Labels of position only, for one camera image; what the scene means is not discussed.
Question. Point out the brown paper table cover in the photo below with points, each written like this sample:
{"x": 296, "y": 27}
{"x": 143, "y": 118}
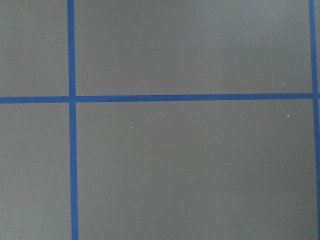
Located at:
{"x": 159, "y": 120}

